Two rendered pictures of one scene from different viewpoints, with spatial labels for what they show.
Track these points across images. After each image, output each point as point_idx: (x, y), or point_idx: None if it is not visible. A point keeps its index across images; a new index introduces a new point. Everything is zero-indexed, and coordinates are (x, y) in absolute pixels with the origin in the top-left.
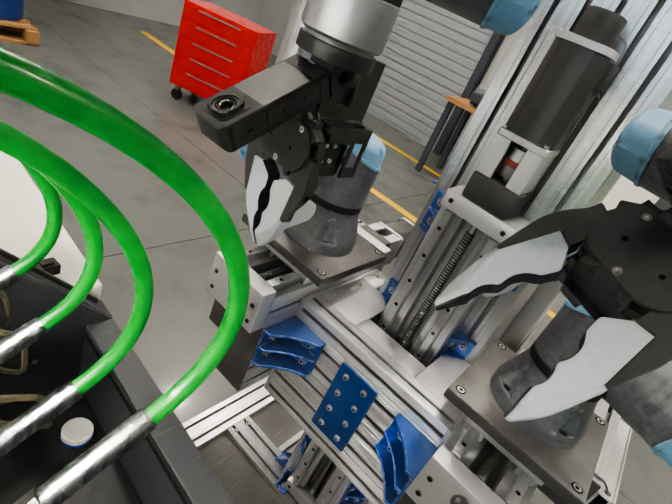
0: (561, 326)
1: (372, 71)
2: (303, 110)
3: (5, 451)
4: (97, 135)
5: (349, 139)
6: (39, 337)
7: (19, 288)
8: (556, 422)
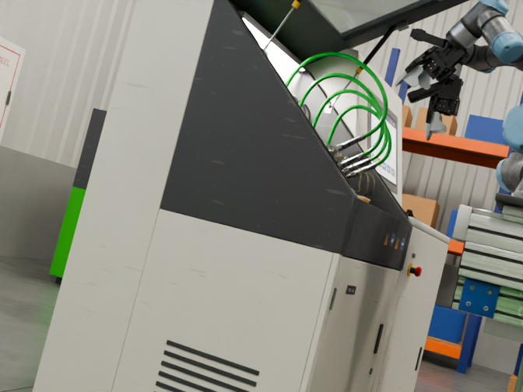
0: None
1: (456, 80)
2: (431, 90)
3: (345, 162)
4: (362, 67)
5: (446, 96)
6: (367, 161)
7: (383, 193)
8: (520, 185)
